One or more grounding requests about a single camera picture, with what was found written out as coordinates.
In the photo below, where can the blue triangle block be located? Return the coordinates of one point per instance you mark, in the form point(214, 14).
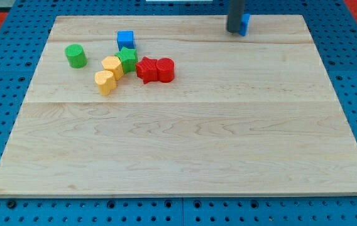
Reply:
point(244, 24)

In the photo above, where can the yellow heart block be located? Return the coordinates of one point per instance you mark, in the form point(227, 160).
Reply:
point(105, 82)

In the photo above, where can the red star block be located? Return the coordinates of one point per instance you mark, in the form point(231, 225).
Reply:
point(146, 69)

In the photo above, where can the blue cube block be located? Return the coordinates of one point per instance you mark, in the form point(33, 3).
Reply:
point(125, 38)

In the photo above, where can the green star block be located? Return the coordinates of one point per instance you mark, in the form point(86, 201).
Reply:
point(128, 58)

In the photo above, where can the green cylinder block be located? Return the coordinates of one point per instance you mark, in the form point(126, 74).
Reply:
point(76, 56)

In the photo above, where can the light wooden board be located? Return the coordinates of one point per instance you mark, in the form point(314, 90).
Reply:
point(252, 116)

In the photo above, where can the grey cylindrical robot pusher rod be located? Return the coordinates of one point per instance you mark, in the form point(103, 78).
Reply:
point(235, 14)

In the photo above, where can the red cylinder block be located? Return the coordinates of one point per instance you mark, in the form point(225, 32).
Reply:
point(165, 70)

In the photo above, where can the yellow hexagon block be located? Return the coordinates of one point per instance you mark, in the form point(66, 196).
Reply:
point(114, 65)

